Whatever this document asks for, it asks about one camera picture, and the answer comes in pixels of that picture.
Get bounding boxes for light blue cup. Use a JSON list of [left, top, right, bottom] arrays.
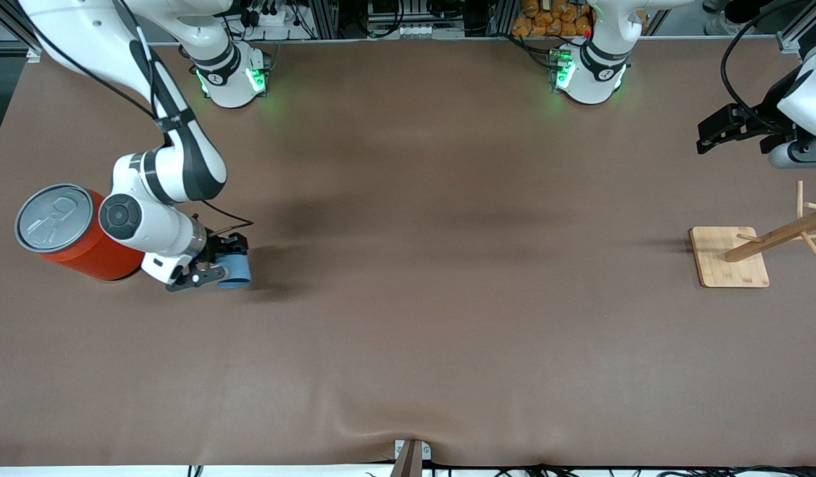
[[215, 252, 252, 290]]

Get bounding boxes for bamboo cup rack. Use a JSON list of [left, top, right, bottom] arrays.
[[689, 180, 816, 289]]

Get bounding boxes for white shoe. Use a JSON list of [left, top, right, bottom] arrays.
[[703, 0, 746, 36]]

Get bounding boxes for orange can grey lid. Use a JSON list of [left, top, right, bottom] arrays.
[[15, 184, 146, 282]]

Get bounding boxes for brown table mat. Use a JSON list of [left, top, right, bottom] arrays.
[[0, 36, 816, 468]]

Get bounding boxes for bag of oranges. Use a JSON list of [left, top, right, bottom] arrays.
[[512, 0, 594, 38]]

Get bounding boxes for white power strip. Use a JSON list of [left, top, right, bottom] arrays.
[[247, 5, 286, 28]]

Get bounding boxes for brown pole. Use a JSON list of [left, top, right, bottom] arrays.
[[389, 441, 424, 477]]

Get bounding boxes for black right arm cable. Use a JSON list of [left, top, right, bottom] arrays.
[[20, 0, 255, 234]]

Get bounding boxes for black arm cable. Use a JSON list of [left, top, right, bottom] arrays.
[[721, 0, 789, 131], [20, 0, 255, 234]]

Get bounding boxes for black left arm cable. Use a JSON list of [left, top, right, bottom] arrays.
[[721, 0, 789, 131]]

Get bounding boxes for grey metal bracket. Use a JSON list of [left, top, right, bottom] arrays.
[[394, 439, 432, 462]]

